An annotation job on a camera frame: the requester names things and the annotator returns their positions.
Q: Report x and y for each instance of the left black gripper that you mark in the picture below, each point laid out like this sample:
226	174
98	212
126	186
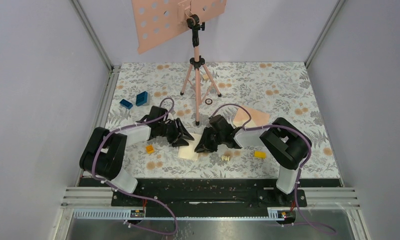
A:
180	129

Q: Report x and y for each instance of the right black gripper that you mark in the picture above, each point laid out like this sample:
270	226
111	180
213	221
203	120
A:
205	145

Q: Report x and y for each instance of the beige lined letter paper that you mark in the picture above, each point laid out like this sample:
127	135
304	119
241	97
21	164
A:
188	152

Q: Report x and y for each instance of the tan paper envelope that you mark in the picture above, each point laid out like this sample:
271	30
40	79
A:
258	118

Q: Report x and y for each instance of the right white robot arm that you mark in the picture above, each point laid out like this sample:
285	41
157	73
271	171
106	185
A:
290	148

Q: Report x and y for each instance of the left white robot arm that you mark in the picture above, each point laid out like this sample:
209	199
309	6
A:
109	164

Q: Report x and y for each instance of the floral patterned table mat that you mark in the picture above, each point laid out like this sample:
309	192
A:
282	89

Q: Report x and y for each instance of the cream chess knight piece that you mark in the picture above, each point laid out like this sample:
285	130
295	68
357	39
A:
226	158

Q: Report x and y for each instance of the orange square toy brick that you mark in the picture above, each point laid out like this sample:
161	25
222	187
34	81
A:
149	149

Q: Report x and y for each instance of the yellow toy brick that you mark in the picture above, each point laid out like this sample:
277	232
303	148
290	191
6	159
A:
260	154

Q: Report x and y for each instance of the large blue toy brick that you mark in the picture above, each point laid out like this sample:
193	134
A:
142	99

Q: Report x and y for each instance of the small blue toy brick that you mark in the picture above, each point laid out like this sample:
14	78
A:
126	104

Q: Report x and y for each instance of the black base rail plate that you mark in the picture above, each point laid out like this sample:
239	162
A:
192	197

